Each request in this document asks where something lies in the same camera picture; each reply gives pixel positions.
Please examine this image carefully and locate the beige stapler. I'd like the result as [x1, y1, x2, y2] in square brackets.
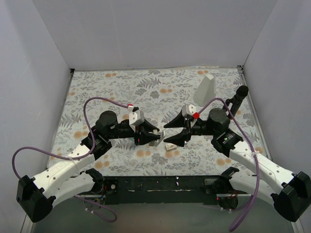
[149, 130, 166, 147]

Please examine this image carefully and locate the white staple box sleeve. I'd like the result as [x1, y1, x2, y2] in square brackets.
[165, 144, 177, 151]

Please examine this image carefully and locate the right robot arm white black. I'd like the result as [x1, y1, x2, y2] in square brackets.
[164, 106, 311, 222]

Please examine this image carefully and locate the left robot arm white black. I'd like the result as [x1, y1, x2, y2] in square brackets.
[17, 110, 165, 223]

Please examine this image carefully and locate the floral table mat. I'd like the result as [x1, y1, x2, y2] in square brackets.
[45, 67, 269, 177]

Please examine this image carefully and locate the white wedge-shaped block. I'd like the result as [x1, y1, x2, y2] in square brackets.
[193, 74, 216, 107]

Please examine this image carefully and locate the black microphone stand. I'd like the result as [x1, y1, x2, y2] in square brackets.
[223, 98, 234, 111]

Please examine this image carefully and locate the black microphone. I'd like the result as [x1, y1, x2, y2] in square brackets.
[230, 85, 249, 116]

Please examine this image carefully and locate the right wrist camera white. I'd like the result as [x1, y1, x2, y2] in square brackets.
[182, 104, 197, 119]

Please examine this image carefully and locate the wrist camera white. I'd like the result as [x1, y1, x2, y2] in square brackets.
[129, 110, 145, 129]
[182, 104, 197, 119]

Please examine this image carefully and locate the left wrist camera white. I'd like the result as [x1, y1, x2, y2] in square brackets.
[129, 110, 145, 129]

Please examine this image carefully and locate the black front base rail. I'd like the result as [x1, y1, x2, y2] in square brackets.
[83, 175, 239, 209]

